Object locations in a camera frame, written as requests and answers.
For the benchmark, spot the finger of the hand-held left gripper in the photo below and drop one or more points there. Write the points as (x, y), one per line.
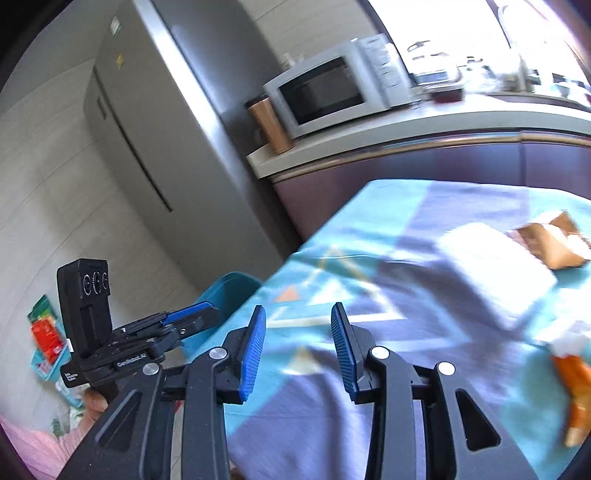
(189, 313)

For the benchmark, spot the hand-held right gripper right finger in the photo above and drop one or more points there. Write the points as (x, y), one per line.
(344, 355)

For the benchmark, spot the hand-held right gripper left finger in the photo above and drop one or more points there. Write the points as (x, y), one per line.
(251, 355)

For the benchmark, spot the blue plastic bin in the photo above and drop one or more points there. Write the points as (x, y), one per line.
(226, 290)

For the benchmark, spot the white foam fruit net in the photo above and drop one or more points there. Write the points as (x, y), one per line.
(568, 339)

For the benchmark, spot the brown snack wrapper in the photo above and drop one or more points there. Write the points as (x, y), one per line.
(549, 242)

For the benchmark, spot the person's left forearm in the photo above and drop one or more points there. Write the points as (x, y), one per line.
(32, 447)

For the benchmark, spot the person's left hand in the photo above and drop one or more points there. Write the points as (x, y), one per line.
(94, 404)

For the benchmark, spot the red packet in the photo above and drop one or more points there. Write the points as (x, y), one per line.
(46, 334)

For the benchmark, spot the green packet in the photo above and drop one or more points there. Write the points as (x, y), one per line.
(41, 307)

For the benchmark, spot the teal plastic bag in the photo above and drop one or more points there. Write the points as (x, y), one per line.
(46, 367)

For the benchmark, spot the teal grey patterned tablecloth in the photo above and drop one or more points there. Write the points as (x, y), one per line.
(392, 277)

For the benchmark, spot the white foam sheet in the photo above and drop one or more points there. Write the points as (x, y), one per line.
(494, 272)

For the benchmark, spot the kitchen counter cabinet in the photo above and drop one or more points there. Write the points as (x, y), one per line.
(392, 184)

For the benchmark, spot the grey refrigerator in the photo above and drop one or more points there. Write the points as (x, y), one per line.
(152, 115)

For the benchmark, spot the copper travel mug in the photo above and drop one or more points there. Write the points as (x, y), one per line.
(272, 127)

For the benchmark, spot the white microwave oven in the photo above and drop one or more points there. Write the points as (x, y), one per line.
(318, 92)

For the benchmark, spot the glass electric kettle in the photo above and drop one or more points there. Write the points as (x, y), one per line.
(431, 64)

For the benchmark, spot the kitchen window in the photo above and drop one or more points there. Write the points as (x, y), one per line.
(438, 23)

